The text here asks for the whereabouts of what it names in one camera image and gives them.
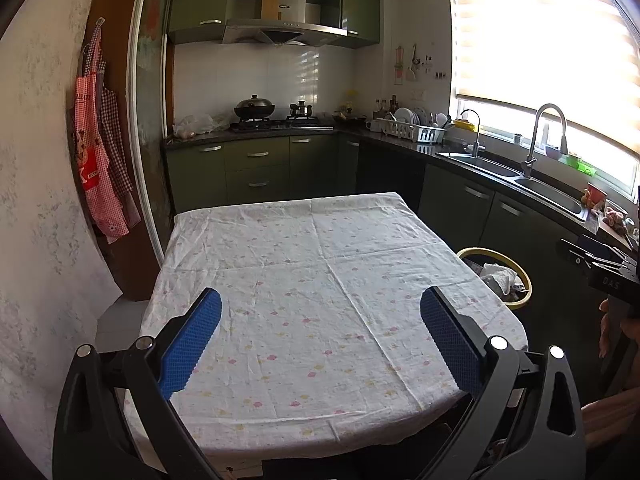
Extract red cup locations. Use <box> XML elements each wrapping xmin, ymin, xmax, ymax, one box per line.
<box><xmin>582</xmin><ymin>182</ymin><xmax>608</xmax><ymax>208</ymax></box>

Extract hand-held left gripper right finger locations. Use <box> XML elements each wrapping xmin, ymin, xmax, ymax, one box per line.
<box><xmin>420</xmin><ymin>286</ymin><xmax>587</xmax><ymax>480</ymax></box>

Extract small chrome faucet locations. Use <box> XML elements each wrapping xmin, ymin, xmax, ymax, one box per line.
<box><xmin>459</xmin><ymin>109</ymin><xmax>485</xmax><ymax>156</ymax></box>

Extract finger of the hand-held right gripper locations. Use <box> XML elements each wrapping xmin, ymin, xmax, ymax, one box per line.
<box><xmin>559</xmin><ymin>237</ymin><xmax>633</xmax><ymax>273</ymax></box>

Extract yellow-rimmed trash bin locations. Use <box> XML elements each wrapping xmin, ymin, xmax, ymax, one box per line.
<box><xmin>457</xmin><ymin>246</ymin><xmax>533</xmax><ymax>310</ymax></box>

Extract gas stove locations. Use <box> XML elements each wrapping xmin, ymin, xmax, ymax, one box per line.
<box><xmin>230</xmin><ymin>116</ymin><xmax>333</xmax><ymax>133</ymax></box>

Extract green wall cabinet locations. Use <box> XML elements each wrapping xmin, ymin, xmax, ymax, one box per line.
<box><xmin>341</xmin><ymin>0</ymin><xmax>383</xmax><ymax>50</ymax></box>
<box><xmin>167</xmin><ymin>0</ymin><xmax>231</xmax><ymax>45</ymax></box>

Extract sliding door frame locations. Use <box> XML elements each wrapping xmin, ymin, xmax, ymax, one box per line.
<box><xmin>127</xmin><ymin>0</ymin><xmax>176</xmax><ymax>261</ymax></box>

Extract bright window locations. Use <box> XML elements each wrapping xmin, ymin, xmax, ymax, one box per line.
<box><xmin>447</xmin><ymin>0</ymin><xmax>640</xmax><ymax>206</ymax></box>

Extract green drawer base cabinet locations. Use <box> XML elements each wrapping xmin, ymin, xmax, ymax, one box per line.
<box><xmin>165</xmin><ymin>132</ymin><xmax>361</xmax><ymax>213</ymax></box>

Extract green sink base cabinet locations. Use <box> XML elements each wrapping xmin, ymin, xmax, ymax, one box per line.
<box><xmin>357</xmin><ymin>140</ymin><xmax>601</xmax><ymax>321</ymax></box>

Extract black wok with lid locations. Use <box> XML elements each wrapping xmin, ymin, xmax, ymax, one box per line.
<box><xmin>234</xmin><ymin>94</ymin><xmax>277</xmax><ymax>121</ymax></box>

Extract person's right hand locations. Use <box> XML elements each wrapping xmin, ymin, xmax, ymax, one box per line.
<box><xmin>598</xmin><ymin>299</ymin><xmax>640</xmax><ymax>360</ymax></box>

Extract steel range hood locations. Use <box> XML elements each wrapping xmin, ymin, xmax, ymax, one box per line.
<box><xmin>222</xmin><ymin>0</ymin><xmax>348</xmax><ymax>47</ymax></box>

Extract wall hanging utensils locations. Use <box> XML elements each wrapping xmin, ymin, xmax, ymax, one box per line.
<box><xmin>392</xmin><ymin>42</ymin><xmax>448</xmax><ymax>83</ymax></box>

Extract brown wooden panel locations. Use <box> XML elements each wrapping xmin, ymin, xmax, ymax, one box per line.
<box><xmin>95</xmin><ymin>0</ymin><xmax>166</xmax><ymax>301</ymax></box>

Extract red checked apron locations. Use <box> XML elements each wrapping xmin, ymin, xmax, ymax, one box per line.
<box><xmin>72</xmin><ymin>22</ymin><xmax>130</xmax><ymax>243</ymax></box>

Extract tall chrome faucet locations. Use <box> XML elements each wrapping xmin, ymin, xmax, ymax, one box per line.
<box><xmin>520</xmin><ymin>104</ymin><xmax>569</xmax><ymax>178</ymax></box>

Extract white dish rack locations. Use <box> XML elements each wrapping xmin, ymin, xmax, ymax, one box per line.
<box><xmin>376</xmin><ymin>106</ymin><xmax>447</xmax><ymax>143</ymax></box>

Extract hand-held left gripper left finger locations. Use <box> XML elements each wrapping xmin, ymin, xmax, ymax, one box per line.
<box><xmin>52</xmin><ymin>287</ymin><xmax>223</xmax><ymax>480</ymax></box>

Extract steel double sink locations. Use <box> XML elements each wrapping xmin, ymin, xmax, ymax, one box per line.
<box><xmin>435</xmin><ymin>152</ymin><xmax>588</xmax><ymax>221</ymax></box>

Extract green plastic item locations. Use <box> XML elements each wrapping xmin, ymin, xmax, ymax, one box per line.
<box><xmin>565</xmin><ymin>154</ymin><xmax>598</xmax><ymax>177</ymax></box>

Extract dark checked apron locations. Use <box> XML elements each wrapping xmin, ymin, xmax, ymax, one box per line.
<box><xmin>97</xmin><ymin>67</ymin><xmax>142</xmax><ymax>226</ymax></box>

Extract clear plastic bag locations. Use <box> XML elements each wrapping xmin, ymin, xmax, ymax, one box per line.
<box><xmin>172</xmin><ymin>113</ymin><xmax>231</xmax><ymax>138</ymax></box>

